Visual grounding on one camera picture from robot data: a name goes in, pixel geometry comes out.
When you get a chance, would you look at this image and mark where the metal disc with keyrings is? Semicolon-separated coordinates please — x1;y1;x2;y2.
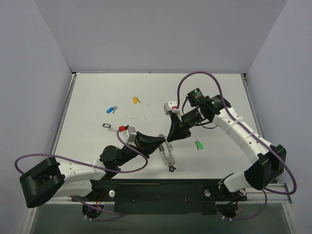
158;134;175;169

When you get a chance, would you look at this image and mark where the green tag key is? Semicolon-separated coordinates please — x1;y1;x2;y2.
195;140;204;150

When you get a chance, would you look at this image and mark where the black tag key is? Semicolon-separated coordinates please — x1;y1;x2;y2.
169;166;176;172
102;123;117;132

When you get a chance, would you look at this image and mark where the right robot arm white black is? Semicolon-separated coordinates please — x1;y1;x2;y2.
164;88;287;199

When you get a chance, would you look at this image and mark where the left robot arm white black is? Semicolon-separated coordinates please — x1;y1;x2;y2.
19;132;166;208

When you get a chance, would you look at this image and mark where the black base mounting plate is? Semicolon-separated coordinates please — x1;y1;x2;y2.
82;179;247;215

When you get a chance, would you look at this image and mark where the yellow tag key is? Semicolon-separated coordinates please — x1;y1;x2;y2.
132;97;141;104

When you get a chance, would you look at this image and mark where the blue tag key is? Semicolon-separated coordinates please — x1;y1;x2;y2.
106;106;118;114

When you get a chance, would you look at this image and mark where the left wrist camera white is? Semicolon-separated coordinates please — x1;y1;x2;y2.
117;125;137;146

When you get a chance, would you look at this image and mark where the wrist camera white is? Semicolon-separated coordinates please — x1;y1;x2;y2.
164;101;181;120
117;125;137;146

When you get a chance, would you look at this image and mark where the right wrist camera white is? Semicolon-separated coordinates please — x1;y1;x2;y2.
164;101;181;120

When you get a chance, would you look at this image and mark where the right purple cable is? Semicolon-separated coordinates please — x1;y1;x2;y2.
177;70;297;221

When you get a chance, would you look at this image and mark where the purple cable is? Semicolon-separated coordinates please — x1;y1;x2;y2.
14;128;149;222
177;70;297;221

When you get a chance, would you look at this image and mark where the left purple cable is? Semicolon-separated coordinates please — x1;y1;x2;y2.
14;128;149;222

